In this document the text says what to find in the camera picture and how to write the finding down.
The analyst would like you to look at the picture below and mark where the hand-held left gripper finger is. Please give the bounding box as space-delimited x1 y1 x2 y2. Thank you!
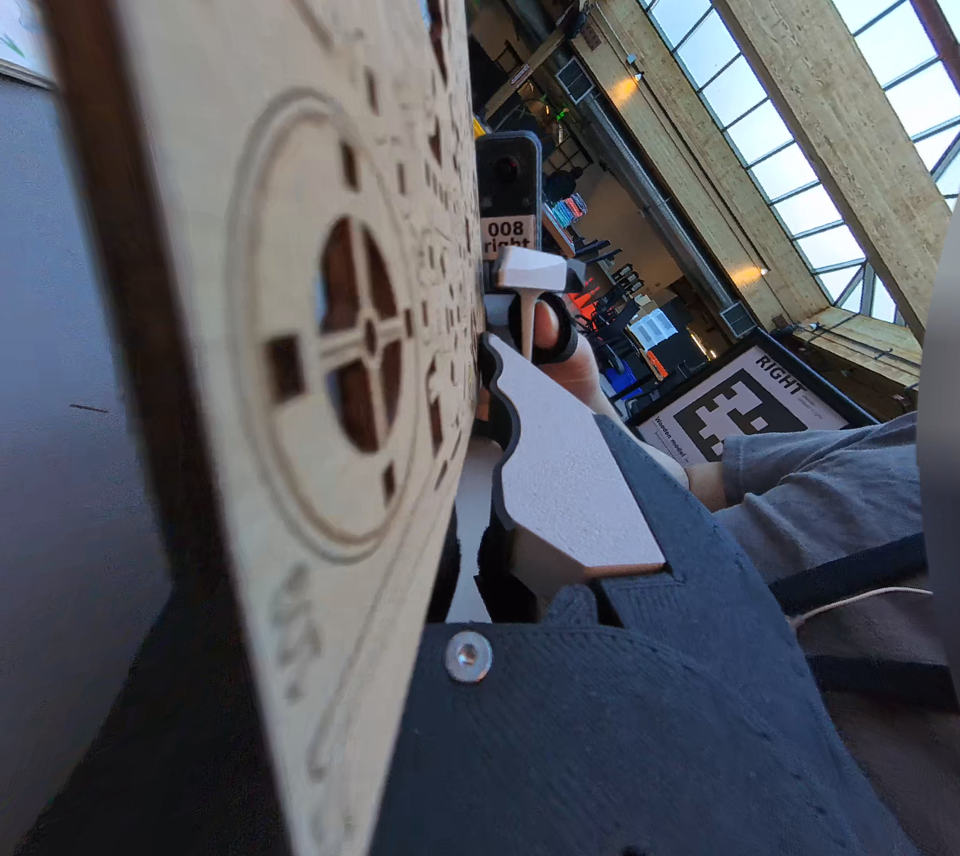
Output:
477 333 669 602

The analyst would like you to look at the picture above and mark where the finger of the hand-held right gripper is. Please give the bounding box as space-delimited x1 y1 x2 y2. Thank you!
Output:
493 246 570 362

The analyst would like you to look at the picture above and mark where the laser-cut wooden parts sheet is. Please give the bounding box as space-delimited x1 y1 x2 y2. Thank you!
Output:
15 0 487 856

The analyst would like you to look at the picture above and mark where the person's right forearm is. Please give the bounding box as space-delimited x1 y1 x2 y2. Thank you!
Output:
684 461 730 514

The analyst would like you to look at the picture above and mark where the person's right hand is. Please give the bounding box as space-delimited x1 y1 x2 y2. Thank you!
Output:
534 303 615 418

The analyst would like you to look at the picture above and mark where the white paper notice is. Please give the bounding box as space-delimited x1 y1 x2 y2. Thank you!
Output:
628 307 680 352

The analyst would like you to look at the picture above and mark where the framed marker sign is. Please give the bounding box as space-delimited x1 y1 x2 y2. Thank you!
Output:
626 330 879 467

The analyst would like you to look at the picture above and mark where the black harness strap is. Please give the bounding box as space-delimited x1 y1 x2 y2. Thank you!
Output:
806 654 960 713
768 532 931 619

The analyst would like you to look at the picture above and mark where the thin white cable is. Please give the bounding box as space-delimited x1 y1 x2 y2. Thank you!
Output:
787 585 935 631

